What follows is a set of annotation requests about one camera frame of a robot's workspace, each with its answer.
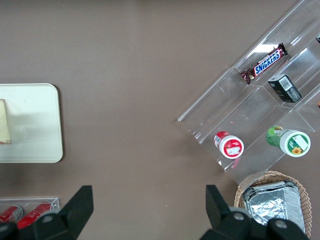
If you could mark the brown table cover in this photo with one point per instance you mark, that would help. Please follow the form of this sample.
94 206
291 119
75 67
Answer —
125 75

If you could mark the Snickers chocolate bar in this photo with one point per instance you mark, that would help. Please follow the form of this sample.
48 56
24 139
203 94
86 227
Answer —
266 62

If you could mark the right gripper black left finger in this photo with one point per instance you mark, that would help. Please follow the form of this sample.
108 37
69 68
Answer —
65 222

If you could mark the wicker basket with foil container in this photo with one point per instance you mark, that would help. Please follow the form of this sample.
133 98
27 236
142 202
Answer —
306 197

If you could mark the clear acrylic bottle rack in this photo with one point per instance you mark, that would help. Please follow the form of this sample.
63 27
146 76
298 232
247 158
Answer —
56 203

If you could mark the dark small packet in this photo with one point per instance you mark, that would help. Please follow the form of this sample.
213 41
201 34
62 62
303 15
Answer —
318 38

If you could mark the aluminium foil container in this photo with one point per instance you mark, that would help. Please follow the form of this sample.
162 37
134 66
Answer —
272 202

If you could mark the small black box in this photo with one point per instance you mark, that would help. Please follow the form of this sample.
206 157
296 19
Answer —
285 88

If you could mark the cream plastic tray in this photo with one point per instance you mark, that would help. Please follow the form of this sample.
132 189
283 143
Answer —
35 125

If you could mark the green cup with white lid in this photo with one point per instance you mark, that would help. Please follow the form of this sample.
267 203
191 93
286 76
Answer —
293 143

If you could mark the clear acrylic stepped shelf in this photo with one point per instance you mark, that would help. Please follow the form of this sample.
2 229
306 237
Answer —
247 107

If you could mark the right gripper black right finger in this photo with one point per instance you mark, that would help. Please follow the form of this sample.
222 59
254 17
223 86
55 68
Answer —
225 222

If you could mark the triangle sandwich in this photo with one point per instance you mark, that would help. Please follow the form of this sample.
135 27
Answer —
4 122

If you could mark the red cup with white lid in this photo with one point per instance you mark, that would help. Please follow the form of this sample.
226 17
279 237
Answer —
231 147

